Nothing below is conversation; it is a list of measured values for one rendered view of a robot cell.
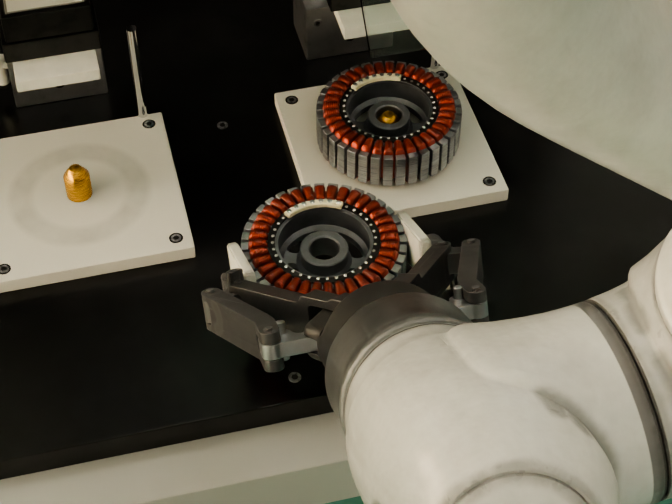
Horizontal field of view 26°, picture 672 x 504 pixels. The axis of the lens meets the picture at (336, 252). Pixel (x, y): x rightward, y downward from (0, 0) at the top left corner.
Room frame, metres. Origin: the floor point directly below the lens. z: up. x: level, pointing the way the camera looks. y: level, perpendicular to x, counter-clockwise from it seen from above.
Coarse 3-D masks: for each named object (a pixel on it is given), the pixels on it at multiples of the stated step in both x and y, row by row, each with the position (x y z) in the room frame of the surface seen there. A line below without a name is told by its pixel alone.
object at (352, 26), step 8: (328, 0) 0.87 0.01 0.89; (336, 0) 0.86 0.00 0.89; (344, 0) 0.86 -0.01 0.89; (352, 0) 0.86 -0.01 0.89; (336, 8) 0.86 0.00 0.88; (344, 8) 0.86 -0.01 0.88; (352, 8) 0.86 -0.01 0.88; (360, 8) 0.87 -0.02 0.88; (336, 16) 0.86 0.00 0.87; (344, 16) 0.86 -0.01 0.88; (352, 16) 0.86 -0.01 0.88; (360, 16) 0.86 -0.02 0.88; (344, 24) 0.85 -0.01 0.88; (352, 24) 0.85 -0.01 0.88; (360, 24) 0.85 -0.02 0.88; (344, 32) 0.84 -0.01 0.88; (352, 32) 0.84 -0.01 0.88; (360, 32) 0.84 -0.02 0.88
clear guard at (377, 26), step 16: (368, 0) 0.68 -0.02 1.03; (384, 0) 0.69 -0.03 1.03; (368, 16) 0.68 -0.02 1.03; (384, 16) 0.68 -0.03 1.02; (368, 32) 0.67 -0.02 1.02; (384, 32) 0.67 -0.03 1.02; (400, 32) 0.67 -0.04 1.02; (368, 48) 0.67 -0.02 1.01; (384, 48) 0.66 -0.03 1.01; (400, 48) 0.67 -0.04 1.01; (416, 48) 0.67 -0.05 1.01
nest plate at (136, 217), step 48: (0, 144) 0.82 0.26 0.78; (48, 144) 0.82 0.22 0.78; (96, 144) 0.82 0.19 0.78; (144, 144) 0.82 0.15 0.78; (0, 192) 0.77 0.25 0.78; (48, 192) 0.77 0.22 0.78; (96, 192) 0.77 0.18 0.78; (144, 192) 0.77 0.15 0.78; (0, 240) 0.72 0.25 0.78; (48, 240) 0.72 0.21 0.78; (96, 240) 0.72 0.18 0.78; (144, 240) 0.72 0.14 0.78; (192, 240) 0.72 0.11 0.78; (0, 288) 0.68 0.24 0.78
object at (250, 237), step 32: (288, 192) 0.71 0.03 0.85; (320, 192) 0.70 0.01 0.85; (352, 192) 0.70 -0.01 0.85; (256, 224) 0.67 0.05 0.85; (288, 224) 0.68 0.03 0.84; (320, 224) 0.69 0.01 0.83; (352, 224) 0.68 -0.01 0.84; (384, 224) 0.67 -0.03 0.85; (256, 256) 0.64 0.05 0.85; (288, 256) 0.66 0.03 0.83; (384, 256) 0.64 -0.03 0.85; (288, 288) 0.61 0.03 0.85; (320, 288) 0.61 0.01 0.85; (352, 288) 0.61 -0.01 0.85
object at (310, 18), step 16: (304, 0) 0.95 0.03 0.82; (320, 0) 0.95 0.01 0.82; (304, 16) 0.94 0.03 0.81; (320, 16) 0.94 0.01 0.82; (304, 32) 0.94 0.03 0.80; (320, 32) 0.94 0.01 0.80; (336, 32) 0.94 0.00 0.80; (304, 48) 0.94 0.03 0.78; (320, 48) 0.94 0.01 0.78; (336, 48) 0.94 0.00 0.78; (352, 48) 0.94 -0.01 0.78
